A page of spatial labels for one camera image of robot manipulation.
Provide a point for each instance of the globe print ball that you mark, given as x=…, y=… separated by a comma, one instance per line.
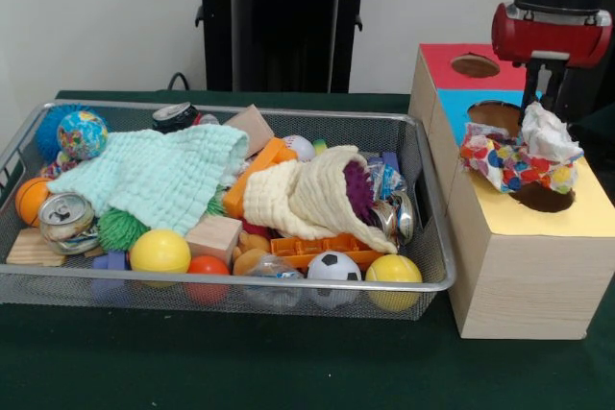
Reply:
x=81, y=134

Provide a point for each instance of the grey mesh bin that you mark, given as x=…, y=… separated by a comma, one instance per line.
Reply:
x=423, y=218

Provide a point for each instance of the mint green cloth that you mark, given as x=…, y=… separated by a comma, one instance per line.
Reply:
x=158, y=175

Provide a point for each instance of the wooden box with three holes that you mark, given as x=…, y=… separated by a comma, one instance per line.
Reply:
x=528, y=285

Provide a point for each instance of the small soccer ball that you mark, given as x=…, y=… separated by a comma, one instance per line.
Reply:
x=334, y=266

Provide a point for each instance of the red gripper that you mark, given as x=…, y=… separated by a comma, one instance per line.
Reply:
x=552, y=40

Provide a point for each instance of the colourful dotted paper wrapper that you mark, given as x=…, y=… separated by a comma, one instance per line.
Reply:
x=514, y=165

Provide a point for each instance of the small orange basketball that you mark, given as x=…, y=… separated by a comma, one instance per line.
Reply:
x=30, y=201

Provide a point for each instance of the yellow ball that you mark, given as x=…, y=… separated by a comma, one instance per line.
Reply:
x=160, y=251
x=394, y=268

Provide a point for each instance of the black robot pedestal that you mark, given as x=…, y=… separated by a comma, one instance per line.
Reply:
x=283, y=21

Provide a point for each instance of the small red ball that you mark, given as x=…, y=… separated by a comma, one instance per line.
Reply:
x=207, y=266

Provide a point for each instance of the wooden cube block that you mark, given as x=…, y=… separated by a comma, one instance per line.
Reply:
x=250, y=127

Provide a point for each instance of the cream cloth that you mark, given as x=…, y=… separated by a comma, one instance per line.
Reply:
x=298, y=194

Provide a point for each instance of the blue spiky ball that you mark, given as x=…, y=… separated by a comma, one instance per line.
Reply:
x=45, y=129

